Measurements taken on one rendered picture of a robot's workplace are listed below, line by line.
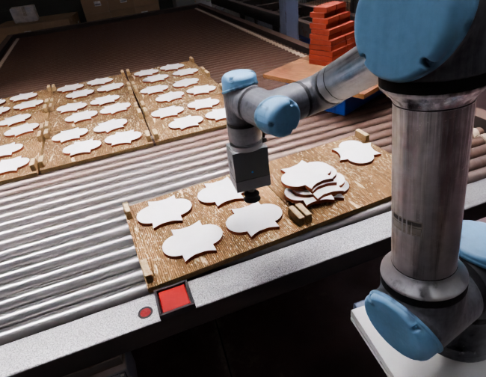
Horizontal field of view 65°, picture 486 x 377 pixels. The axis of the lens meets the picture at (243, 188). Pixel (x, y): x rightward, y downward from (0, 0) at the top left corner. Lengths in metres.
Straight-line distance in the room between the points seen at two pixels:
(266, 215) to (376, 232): 0.28
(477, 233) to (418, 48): 0.40
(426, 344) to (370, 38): 0.40
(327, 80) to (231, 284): 0.48
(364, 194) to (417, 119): 0.66
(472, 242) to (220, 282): 0.50
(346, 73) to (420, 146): 0.28
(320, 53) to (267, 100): 1.10
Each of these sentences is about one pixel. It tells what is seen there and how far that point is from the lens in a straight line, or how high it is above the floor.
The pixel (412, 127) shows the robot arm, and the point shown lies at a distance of 0.47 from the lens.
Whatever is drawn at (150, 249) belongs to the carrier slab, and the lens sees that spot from 0.99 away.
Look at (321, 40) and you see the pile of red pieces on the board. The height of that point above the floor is 1.15.
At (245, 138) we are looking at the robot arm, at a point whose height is 1.19.
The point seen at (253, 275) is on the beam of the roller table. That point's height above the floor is 0.92.
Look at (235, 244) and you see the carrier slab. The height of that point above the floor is 0.94.
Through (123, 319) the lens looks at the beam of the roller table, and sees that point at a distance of 0.89.
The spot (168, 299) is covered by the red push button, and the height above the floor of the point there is 0.93.
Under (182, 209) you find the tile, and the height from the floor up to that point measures 0.95.
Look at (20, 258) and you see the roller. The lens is 1.17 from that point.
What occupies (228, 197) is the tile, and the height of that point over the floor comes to 0.95.
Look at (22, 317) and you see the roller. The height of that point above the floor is 0.91.
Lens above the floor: 1.56
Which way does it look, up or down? 33 degrees down
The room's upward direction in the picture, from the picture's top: 7 degrees counter-clockwise
